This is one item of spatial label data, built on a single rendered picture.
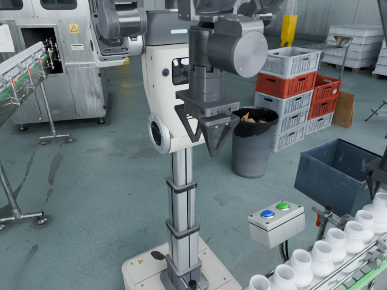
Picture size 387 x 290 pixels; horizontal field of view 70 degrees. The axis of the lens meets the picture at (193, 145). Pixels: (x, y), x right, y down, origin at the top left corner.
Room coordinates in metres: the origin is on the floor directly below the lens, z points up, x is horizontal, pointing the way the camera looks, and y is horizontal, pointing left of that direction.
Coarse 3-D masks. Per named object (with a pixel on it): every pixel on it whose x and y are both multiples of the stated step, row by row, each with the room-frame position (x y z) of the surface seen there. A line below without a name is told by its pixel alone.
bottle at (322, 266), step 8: (320, 248) 0.43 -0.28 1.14; (328, 248) 0.42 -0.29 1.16; (312, 256) 0.42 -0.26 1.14; (320, 256) 0.40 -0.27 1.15; (328, 256) 0.40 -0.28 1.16; (312, 264) 0.41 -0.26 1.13; (320, 264) 0.40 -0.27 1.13; (328, 264) 0.40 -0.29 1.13; (320, 272) 0.39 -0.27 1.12; (328, 272) 0.39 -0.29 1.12; (312, 280) 0.39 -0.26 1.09; (320, 280) 0.39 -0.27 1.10; (320, 288) 0.39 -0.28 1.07
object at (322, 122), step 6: (330, 114) 3.62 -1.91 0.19; (312, 120) 3.36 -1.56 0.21; (318, 120) 3.80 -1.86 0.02; (324, 120) 3.55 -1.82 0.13; (330, 120) 3.63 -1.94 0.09; (306, 126) 3.32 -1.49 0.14; (312, 126) 3.39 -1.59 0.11; (318, 126) 3.49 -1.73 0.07; (324, 126) 3.57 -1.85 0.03; (306, 132) 3.33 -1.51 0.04; (312, 132) 3.41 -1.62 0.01
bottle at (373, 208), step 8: (376, 200) 0.54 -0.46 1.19; (384, 200) 0.53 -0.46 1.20; (368, 208) 0.55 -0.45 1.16; (376, 208) 0.54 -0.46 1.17; (384, 208) 0.53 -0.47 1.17; (376, 216) 0.52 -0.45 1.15; (384, 216) 0.52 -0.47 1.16; (376, 224) 0.52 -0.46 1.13; (384, 224) 0.51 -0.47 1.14; (376, 232) 0.51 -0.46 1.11; (384, 232) 0.51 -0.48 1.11; (376, 248) 0.51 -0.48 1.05
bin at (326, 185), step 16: (320, 144) 1.29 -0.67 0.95; (336, 144) 1.36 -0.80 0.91; (352, 144) 1.29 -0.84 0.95; (304, 160) 1.19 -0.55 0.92; (320, 160) 1.30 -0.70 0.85; (336, 160) 1.35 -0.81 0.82; (352, 160) 1.27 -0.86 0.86; (368, 160) 1.21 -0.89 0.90; (304, 176) 1.17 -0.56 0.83; (320, 176) 1.10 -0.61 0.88; (336, 176) 1.04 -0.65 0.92; (352, 176) 1.25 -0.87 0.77; (304, 192) 1.15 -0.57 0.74; (320, 192) 1.08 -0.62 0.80; (336, 192) 1.02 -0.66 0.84; (352, 192) 0.96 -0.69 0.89; (368, 192) 1.00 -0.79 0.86; (384, 192) 0.91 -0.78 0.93; (336, 208) 1.00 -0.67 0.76; (352, 208) 0.95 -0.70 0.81
